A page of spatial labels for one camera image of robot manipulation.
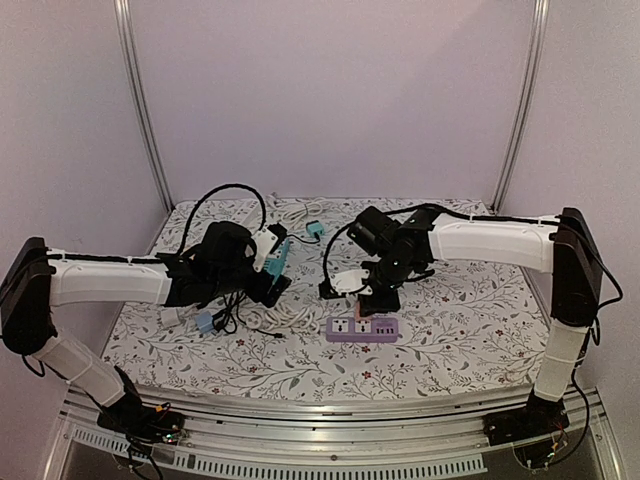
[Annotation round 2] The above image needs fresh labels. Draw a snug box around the white power strip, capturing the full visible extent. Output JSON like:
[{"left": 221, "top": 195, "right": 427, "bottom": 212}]
[{"left": 234, "top": 199, "right": 262, "bottom": 226}]

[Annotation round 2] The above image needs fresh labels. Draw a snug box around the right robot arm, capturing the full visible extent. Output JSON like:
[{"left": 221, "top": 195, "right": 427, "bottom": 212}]
[{"left": 329, "top": 204, "right": 611, "bottom": 436}]

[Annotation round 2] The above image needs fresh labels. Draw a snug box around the white coiled power cord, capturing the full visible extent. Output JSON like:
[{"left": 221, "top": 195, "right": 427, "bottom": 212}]
[{"left": 245, "top": 302, "right": 324, "bottom": 332}]

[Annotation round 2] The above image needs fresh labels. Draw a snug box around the floral table cloth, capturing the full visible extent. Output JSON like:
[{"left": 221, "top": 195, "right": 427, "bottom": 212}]
[{"left": 103, "top": 197, "right": 548, "bottom": 402}]

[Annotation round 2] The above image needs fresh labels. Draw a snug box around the aluminium front rail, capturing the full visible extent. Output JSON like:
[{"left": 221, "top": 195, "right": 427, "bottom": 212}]
[{"left": 43, "top": 387, "right": 627, "bottom": 479}]

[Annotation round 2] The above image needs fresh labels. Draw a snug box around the purple power strip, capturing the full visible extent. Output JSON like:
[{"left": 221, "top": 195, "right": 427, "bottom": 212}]
[{"left": 325, "top": 317, "right": 400, "bottom": 344}]

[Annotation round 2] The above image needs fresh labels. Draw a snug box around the aluminium frame post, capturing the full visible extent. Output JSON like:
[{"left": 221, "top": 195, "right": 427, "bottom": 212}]
[
  {"left": 490, "top": 0, "right": 550, "bottom": 213},
  {"left": 113, "top": 0, "right": 175, "bottom": 213}
]

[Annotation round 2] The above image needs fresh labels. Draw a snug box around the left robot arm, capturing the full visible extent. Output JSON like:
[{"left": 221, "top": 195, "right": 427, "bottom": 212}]
[{"left": 1, "top": 221, "right": 290, "bottom": 434}]

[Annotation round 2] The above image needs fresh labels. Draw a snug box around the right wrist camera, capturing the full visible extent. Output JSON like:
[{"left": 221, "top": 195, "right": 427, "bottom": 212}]
[{"left": 319, "top": 269, "right": 373, "bottom": 300}]

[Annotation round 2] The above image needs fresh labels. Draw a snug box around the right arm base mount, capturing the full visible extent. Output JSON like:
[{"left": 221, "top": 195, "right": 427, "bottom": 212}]
[{"left": 482, "top": 393, "right": 570, "bottom": 446}]

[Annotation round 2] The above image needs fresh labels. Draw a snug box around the white charger plug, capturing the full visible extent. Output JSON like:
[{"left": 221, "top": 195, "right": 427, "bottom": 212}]
[{"left": 160, "top": 309, "right": 180, "bottom": 328}]

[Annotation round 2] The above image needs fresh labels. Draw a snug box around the pink charger plug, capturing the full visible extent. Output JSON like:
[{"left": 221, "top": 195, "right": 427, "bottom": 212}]
[{"left": 354, "top": 297, "right": 373, "bottom": 321}]

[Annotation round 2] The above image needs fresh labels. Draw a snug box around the right aluminium frame post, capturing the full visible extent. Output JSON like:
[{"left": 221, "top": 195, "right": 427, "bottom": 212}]
[{"left": 490, "top": 0, "right": 550, "bottom": 213}]

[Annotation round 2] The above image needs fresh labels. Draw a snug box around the teal blue power strip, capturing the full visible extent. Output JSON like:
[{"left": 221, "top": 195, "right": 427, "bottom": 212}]
[{"left": 263, "top": 239, "right": 290, "bottom": 284}]

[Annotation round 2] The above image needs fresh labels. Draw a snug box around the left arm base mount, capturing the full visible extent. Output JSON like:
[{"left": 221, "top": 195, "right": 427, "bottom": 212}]
[{"left": 97, "top": 393, "right": 186, "bottom": 444}]

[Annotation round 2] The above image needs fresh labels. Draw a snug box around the left aluminium frame post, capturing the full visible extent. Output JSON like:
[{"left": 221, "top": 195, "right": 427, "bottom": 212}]
[{"left": 113, "top": 0, "right": 175, "bottom": 213}]

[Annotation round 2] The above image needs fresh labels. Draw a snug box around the light blue charger plug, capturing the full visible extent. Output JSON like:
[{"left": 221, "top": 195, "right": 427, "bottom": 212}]
[{"left": 195, "top": 311, "right": 214, "bottom": 334}]

